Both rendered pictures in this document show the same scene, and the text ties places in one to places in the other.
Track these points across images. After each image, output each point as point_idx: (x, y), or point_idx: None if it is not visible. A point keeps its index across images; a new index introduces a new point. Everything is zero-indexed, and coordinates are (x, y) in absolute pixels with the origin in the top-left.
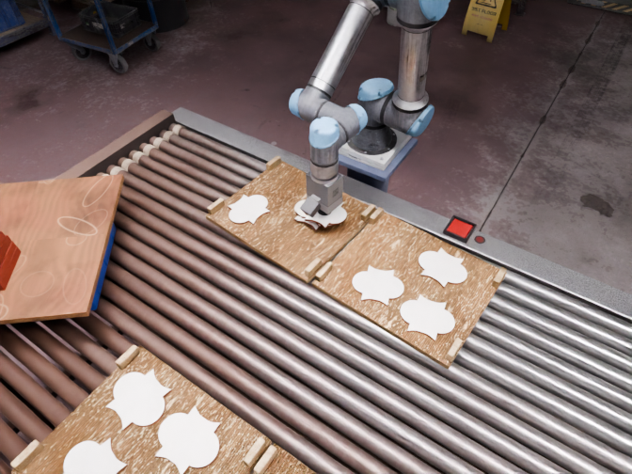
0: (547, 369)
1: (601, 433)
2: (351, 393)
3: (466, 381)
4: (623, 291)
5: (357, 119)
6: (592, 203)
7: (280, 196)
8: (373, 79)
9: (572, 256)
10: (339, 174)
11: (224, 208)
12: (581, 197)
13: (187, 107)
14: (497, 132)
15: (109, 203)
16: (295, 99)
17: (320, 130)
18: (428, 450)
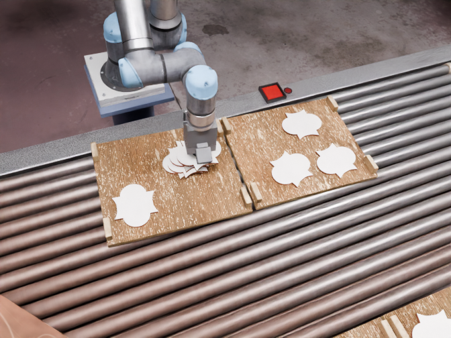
0: (398, 133)
1: (448, 141)
2: (364, 243)
3: (388, 175)
4: (278, 74)
5: (201, 54)
6: (212, 31)
7: (140, 172)
8: (111, 17)
9: (237, 72)
10: None
11: (113, 224)
12: (203, 31)
13: None
14: (105, 16)
15: (34, 326)
16: (131, 71)
17: (208, 81)
18: (424, 226)
